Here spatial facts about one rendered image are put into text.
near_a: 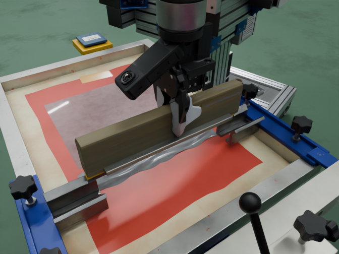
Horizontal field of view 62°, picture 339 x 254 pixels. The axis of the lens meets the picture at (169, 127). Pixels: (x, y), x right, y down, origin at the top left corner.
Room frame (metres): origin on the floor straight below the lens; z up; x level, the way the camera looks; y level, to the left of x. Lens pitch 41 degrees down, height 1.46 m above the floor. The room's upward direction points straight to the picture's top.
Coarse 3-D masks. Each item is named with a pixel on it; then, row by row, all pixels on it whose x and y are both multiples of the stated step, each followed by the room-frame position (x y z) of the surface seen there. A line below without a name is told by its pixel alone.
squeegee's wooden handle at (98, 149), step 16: (192, 96) 0.46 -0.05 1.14; (208, 96) 0.47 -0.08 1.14; (224, 96) 0.48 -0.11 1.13; (240, 96) 0.51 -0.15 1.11; (144, 112) 0.41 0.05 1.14; (160, 112) 0.41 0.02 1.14; (208, 112) 0.46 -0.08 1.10; (224, 112) 0.49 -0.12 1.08; (112, 128) 0.36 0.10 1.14; (128, 128) 0.37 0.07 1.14; (144, 128) 0.38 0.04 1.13; (160, 128) 0.40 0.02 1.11; (192, 128) 0.44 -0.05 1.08; (80, 144) 0.32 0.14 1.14; (96, 144) 0.33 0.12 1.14; (112, 144) 0.35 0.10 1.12; (128, 144) 0.36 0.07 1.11; (144, 144) 0.38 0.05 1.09; (80, 160) 0.34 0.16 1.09; (96, 160) 0.33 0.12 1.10; (112, 160) 0.34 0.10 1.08
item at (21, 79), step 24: (120, 48) 0.99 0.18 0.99; (144, 48) 1.03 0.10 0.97; (24, 72) 0.82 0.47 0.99; (48, 72) 0.83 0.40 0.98; (72, 72) 0.88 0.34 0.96; (0, 96) 0.68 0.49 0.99; (0, 120) 0.57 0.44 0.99; (24, 144) 0.48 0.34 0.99; (24, 168) 0.41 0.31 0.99; (288, 168) 0.41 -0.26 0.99; (312, 168) 0.41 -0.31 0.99; (264, 192) 0.35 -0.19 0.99; (288, 192) 0.37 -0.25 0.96; (216, 216) 0.29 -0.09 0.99; (240, 216) 0.29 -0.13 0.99; (168, 240) 0.24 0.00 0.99; (192, 240) 0.24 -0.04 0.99; (216, 240) 0.26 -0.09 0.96
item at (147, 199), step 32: (32, 96) 0.73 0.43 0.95; (64, 96) 0.73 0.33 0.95; (96, 96) 0.73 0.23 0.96; (64, 128) 0.58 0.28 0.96; (96, 128) 0.58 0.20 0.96; (64, 160) 0.46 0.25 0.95; (128, 192) 0.37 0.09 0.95; (160, 192) 0.37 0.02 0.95; (96, 224) 0.30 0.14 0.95; (128, 224) 0.30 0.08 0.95; (160, 224) 0.30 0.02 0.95
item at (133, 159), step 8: (216, 120) 0.47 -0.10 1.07; (224, 120) 0.47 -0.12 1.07; (200, 128) 0.44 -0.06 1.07; (208, 128) 0.45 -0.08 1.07; (176, 136) 0.42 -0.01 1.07; (184, 136) 0.42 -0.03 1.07; (192, 136) 0.42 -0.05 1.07; (160, 144) 0.39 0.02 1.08; (168, 144) 0.39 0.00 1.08; (176, 144) 0.40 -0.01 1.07; (144, 152) 0.37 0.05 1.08; (152, 152) 0.37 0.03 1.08; (120, 160) 0.35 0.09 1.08; (128, 160) 0.35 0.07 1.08; (136, 160) 0.35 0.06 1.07; (104, 168) 0.33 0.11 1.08; (112, 168) 0.33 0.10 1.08; (120, 168) 0.34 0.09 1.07
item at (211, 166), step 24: (120, 72) 0.88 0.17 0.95; (120, 96) 0.73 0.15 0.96; (144, 96) 0.73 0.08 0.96; (216, 144) 0.52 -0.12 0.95; (240, 144) 0.52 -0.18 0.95; (168, 168) 0.44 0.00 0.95; (192, 168) 0.44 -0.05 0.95; (216, 168) 0.44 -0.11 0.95; (240, 168) 0.44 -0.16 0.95; (192, 192) 0.37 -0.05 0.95
